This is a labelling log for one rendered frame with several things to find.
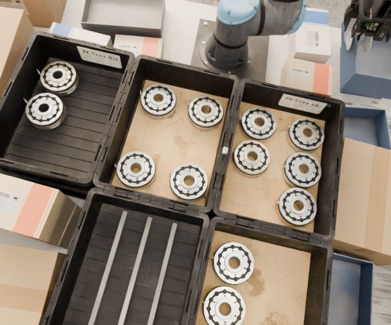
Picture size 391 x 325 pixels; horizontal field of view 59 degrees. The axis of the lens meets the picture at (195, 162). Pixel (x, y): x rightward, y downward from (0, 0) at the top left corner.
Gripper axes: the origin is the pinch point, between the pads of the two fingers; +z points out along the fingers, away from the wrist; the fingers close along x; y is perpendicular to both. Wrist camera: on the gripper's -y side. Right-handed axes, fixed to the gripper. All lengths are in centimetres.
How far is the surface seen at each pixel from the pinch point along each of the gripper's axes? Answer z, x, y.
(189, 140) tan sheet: 25.7, -35.5, 19.8
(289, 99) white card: 21.2, -9.2, 4.2
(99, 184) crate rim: 14, -53, 40
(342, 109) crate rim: 19.4, 5.0, 6.0
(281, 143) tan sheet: 28.1, -8.9, 15.0
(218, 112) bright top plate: 23.5, -28.6, 10.6
